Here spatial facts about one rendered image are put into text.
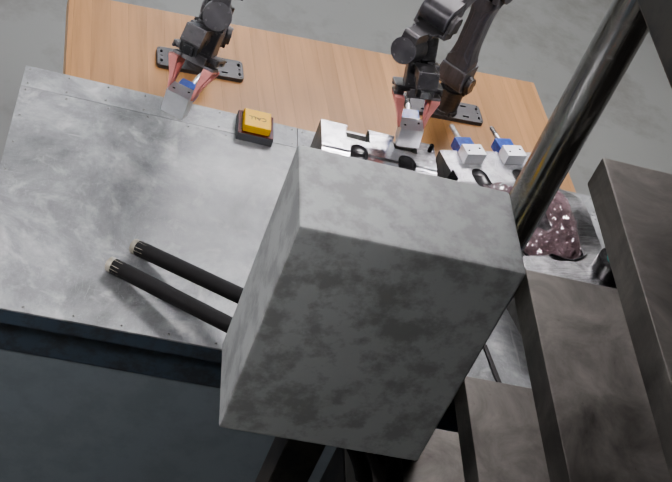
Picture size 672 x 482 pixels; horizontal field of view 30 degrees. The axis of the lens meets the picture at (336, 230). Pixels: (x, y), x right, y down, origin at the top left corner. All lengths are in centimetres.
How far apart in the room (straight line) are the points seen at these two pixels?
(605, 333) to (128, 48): 142
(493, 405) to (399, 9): 314
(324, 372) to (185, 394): 73
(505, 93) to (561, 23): 222
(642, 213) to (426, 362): 35
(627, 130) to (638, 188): 323
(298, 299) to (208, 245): 86
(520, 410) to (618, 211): 51
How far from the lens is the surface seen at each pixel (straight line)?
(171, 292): 226
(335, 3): 489
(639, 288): 157
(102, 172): 253
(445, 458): 229
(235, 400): 175
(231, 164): 264
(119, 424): 247
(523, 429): 204
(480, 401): 204
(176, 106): 254
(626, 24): 167
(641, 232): 164
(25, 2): 439
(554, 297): 188
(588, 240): 275
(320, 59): 306
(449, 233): 160
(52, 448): 255
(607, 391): 179
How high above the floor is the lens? 244
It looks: 39 degrees down
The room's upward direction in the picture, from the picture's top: 23 degrees clockwise
